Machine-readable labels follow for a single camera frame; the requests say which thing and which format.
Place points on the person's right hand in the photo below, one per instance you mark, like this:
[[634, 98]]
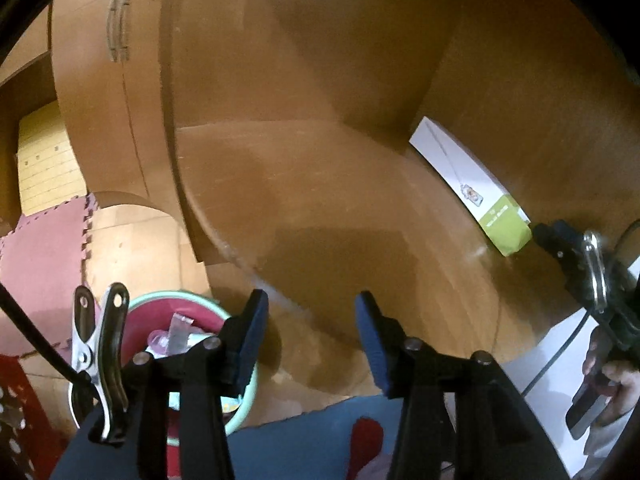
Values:
[[620, 385]]

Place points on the yellow grid mat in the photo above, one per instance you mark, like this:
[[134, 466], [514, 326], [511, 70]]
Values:
[[45, 170]]

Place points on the blue foam mat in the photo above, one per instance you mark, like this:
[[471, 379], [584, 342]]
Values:
[[300, 440]]

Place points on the pink foam mat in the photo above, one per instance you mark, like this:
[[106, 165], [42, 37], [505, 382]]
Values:
[[40, 270]]

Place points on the metal spring clip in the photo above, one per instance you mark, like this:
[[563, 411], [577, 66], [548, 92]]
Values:
[[95, 360], [595, 270]]

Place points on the round wooden table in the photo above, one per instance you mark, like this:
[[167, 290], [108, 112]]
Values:
[[325, 185]]

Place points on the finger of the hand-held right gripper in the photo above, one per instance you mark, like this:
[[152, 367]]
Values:
[[569, 230], [547, 242]]

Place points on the pink white plastic package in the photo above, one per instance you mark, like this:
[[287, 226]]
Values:
[[160, 342]]

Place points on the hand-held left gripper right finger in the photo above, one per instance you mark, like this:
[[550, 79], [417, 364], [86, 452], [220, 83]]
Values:
[[372, 345]]

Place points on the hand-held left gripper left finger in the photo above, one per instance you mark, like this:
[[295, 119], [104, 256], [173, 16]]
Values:
[[252, 340]]

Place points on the white green cardboard box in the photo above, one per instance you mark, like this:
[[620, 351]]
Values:
[[460, 170]]

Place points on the person's right forearm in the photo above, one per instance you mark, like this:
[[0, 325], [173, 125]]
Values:
[[607, 445]]

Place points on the wooden side cabinet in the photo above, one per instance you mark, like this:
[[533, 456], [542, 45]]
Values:
[[25, 85]]

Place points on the red slipper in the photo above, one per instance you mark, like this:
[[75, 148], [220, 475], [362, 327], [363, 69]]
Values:
[[365, 437]]

